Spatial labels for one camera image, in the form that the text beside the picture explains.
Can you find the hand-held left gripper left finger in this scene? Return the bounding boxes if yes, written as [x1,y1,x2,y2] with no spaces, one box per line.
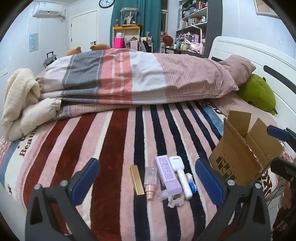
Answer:
[25,158,100,241]

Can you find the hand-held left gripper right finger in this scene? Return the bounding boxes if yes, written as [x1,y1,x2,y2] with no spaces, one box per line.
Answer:
[195,158,271,241]

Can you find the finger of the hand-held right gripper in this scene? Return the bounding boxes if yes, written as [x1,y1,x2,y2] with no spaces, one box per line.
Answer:
[270,158,296,182]
[267,125,296,143]

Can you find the blue and white lens case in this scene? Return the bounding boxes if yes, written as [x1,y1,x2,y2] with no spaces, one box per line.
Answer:
[185,173,197,194]

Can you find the white plastic tube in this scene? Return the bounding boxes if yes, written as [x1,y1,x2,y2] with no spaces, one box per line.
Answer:
[177,169,193,200]

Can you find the white earbuds case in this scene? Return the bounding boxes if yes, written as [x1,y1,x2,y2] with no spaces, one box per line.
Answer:
[169,156,185,173]

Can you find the white plastic clip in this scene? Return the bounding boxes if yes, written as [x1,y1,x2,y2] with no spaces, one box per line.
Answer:
[168,193,185,208]

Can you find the cardboard box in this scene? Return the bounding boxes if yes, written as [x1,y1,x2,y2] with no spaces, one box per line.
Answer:
[209,110,284,186]

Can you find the purple carton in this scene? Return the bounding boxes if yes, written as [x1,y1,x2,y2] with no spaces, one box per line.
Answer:
[154,156,182,197]

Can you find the gold lipstick tube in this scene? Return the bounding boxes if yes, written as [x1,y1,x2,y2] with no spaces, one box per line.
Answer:
[130,165,144,196]

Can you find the clear perfume bottle pink cap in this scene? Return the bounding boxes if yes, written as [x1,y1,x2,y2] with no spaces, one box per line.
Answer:
[144,166,158,200]

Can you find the person's right forearm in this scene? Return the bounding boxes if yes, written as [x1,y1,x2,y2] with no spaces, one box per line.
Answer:
[272,179,296,239]

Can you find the green plush toy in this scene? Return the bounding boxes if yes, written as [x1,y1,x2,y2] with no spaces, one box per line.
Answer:
[237,74,278,115]

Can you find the striped plush bed blanket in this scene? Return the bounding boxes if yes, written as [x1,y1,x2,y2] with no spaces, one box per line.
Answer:
[0,100,287,241]

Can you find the pink striped pillow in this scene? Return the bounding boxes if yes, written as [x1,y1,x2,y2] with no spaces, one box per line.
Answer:
[215,94,280,126]
[218,55,257,91]

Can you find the white bed headboard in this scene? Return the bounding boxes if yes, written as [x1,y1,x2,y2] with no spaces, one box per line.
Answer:
[208,36,296,149]

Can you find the cream fleece blanket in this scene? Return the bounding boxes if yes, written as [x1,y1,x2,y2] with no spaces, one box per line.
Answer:
[2,68,63,142]

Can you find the striped pink grey duvet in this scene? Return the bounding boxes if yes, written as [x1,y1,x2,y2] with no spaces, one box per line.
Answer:
[36,49,240,106]

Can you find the dark suitcase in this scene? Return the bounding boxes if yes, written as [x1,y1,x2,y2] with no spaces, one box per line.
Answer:
[42,51,57,68]

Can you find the brown teddy bear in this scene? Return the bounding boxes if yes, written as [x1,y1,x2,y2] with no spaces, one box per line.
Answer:
[67,47,83,56]
[90,43,111,51]

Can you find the cluttered desk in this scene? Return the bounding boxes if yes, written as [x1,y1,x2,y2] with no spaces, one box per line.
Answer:
[162,44,205,55]

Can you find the tall bookshelf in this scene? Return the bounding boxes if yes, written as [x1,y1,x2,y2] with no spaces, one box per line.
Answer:
[176,0,208,55]

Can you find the white door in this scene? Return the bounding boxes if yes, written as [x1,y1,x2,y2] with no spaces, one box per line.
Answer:
[70,10,99,52]

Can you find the yellow shelf unit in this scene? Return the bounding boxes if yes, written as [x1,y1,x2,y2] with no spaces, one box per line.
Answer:
[112,25,141,49]

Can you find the glass display case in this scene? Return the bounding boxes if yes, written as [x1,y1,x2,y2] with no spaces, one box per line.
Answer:
[120,7,139,26]

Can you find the teal curtain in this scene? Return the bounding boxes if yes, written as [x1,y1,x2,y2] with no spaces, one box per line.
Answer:
[110,0,162,52]

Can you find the white air conditioner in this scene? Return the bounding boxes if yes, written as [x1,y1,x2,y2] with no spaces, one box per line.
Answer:
[32,2,67,20]

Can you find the framed wall picture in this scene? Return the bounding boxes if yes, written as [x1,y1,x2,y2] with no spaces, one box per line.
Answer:
[253,0,280,19]

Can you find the blue wall poster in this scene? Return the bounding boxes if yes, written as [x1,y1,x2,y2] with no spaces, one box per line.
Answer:
[29,33,39,52]

